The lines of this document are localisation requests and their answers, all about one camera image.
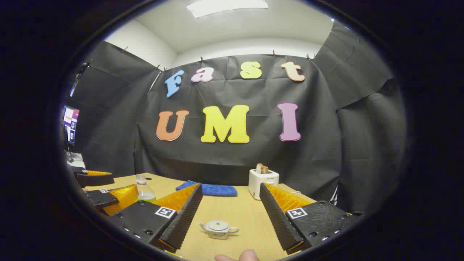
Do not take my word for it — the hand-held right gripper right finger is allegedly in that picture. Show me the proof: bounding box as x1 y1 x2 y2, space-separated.
259 182 363 255

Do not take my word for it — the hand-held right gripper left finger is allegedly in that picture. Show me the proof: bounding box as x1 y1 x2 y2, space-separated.
108 183 203 253

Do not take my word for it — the white ceramic teacup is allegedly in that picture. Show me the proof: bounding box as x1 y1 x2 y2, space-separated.
199 220 240 240

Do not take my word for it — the green label water bottle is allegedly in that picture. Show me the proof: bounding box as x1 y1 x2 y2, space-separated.
135 174 157 203

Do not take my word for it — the white side table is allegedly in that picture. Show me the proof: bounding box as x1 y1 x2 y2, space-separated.
65 152 86 169

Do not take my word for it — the blue towel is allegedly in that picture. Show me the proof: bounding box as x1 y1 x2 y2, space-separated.
176 180 238 197

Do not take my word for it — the white toaster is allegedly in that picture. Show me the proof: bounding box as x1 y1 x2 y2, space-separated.
248 169 279 200

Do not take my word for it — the computer monitor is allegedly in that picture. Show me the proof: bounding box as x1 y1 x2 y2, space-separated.
62 105 80 145

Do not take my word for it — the black backdrop cloth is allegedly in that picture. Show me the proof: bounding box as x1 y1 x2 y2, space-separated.
69 20 408 214

